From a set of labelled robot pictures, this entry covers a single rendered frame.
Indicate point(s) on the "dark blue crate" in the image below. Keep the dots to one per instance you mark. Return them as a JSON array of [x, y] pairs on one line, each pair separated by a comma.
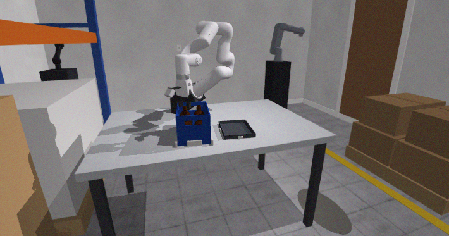
[[193, 132]]

